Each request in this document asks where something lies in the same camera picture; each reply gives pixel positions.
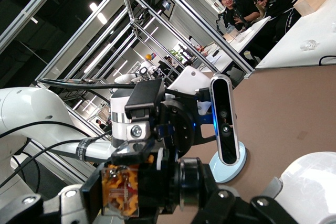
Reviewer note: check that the seated person black shirt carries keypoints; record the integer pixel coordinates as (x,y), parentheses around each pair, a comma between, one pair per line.
(236,11)

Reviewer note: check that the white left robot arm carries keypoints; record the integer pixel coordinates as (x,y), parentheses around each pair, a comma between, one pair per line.
(31,108)

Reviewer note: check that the small white table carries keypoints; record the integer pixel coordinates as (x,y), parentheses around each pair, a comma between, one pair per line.
(249,35)

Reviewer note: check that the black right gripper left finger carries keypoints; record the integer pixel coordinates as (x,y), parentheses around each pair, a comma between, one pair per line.
(90,187)

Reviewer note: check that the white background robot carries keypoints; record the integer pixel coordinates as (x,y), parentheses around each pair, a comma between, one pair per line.
(136,75)

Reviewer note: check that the orange push button switch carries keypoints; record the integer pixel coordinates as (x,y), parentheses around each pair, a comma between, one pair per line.
(118,190)

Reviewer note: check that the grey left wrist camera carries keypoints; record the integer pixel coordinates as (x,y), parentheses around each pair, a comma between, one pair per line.
(224,119)

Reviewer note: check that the large white table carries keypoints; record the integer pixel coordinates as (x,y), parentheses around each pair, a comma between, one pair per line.
(296,51)

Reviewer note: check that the clear plastic object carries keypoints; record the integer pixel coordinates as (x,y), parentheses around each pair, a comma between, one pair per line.
(309,45)

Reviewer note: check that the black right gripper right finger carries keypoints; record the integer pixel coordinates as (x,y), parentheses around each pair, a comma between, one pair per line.
(212,195)

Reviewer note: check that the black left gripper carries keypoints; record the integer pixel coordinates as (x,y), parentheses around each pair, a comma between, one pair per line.
(181,127)

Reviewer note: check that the white lidded box grey clips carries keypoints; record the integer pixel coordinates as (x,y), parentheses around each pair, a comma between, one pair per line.
(309,182)

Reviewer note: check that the light blue round plate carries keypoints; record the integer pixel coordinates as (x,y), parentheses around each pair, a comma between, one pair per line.
(233,171)

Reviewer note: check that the aluminium cell frame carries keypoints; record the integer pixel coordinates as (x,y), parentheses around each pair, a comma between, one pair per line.
(162,11)

